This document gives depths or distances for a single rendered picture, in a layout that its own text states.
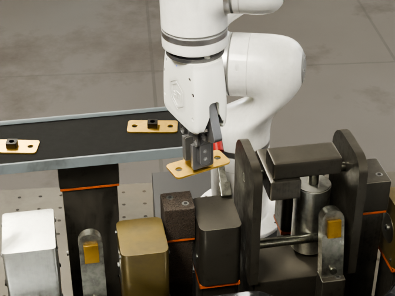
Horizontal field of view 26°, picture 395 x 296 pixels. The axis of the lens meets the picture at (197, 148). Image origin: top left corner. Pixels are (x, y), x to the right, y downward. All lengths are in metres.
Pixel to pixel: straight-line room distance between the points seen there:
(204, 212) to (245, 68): 0.32
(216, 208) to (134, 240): 0.15
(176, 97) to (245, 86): 0.47
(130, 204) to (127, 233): 0.71
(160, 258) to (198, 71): 0.36
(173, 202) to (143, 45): 3.08
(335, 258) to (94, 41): 3.22
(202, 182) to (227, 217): 0.55
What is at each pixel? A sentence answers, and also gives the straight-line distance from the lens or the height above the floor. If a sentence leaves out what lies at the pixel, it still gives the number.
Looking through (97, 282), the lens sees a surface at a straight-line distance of 1.33.
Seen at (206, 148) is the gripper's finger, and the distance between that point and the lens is 1.15.
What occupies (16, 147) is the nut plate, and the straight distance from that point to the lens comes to 1.41.
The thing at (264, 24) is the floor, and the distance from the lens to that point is 4.65.
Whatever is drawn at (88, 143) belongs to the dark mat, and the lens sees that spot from 1.41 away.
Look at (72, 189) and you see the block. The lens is 1.44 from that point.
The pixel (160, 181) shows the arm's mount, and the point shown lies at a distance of 1.92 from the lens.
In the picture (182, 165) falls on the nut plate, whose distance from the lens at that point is 1.18.
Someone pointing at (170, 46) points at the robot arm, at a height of 1.44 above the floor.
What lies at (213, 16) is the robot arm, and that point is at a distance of 1.04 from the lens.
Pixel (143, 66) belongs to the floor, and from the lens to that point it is 4.20.
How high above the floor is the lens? 1.91
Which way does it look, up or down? 32 degrees down
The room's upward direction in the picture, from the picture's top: straight up
